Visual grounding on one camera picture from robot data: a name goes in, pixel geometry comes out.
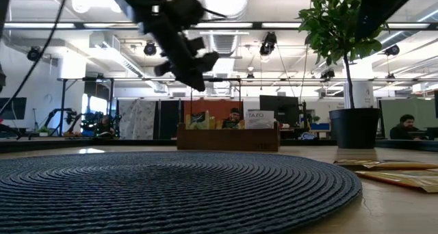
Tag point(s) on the small background potted plant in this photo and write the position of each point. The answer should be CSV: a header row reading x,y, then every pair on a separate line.
x,y
43,130

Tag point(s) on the person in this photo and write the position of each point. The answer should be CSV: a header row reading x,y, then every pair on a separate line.
x,y
405,129
104,126
235,112

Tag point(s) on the black computer monitor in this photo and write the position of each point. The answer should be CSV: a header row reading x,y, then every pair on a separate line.
x,y
280,107

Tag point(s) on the black aluminium table frame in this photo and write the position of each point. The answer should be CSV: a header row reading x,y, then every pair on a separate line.
x,y
51,144

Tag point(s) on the green plant in black pot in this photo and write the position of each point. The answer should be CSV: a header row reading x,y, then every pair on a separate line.
x,y
354,128

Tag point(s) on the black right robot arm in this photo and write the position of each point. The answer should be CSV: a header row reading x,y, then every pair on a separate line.
x,y
380,8

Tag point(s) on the white patterned curtain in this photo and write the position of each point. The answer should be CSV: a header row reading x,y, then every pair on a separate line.
x,y
137,119

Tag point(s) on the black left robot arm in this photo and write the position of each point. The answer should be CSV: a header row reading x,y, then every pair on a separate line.
x,y
137,1

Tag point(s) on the white orange Tazo tea packet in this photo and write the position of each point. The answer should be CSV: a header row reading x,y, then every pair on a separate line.
x,y
259,119

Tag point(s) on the dark wall screen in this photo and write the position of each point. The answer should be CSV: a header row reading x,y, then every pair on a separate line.
x,y
13,107

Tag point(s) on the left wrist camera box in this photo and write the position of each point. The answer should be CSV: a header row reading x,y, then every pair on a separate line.
x,y
184,8

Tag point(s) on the round dark woven placemat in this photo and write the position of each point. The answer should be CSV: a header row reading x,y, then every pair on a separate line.
x,y
171,193

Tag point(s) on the white round pillar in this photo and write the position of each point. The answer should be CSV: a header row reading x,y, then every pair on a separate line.
x,y
364,93

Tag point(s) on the black partition panel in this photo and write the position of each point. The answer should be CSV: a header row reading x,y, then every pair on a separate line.
x,y
171,119

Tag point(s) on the grey-green partition panel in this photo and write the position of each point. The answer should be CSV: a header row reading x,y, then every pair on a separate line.
x,y
410,105

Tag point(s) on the orange partition panel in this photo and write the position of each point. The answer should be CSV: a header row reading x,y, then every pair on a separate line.
x,y
212,107

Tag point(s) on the wooden tea organizer box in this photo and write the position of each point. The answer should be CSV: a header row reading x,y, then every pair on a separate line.
x,y
226,141

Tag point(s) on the black ceiling spot lamp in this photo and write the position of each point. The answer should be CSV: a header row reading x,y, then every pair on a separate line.
x,y
268,46
150,48
328,73
34,53
391,50

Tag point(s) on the black background robot rig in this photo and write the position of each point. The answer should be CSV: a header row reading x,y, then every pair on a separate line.
x,y
68,116

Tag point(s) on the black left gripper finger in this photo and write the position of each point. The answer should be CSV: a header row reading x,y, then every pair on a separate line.
x,y
190,78
200,80

